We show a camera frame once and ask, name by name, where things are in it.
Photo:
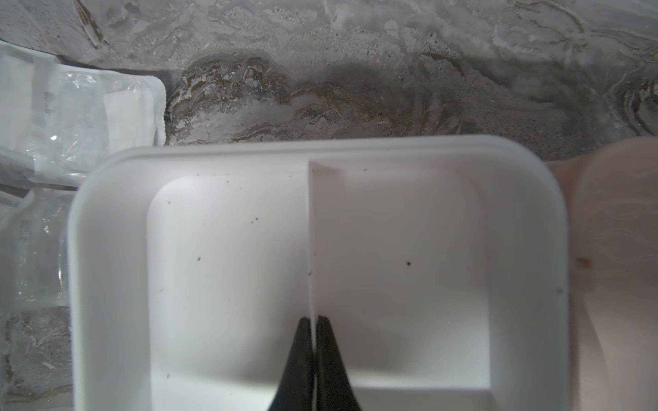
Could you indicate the pink first aid box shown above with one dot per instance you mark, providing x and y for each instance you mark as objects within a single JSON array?
[{"x": 611, "y": 198}]

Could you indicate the white gauze packet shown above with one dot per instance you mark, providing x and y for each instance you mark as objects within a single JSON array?
[
  {"x": 36, "y": 363},
  {"x": 59, "y": 122}
]

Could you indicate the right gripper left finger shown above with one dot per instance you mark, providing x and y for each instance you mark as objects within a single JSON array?
[{"x": 296, "y": 387}]

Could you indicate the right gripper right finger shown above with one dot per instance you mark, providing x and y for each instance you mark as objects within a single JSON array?
[{"x": 334, "y": 391}]

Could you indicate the white tray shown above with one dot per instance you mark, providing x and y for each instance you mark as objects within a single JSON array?
[{"x": 441, "y": 263}]

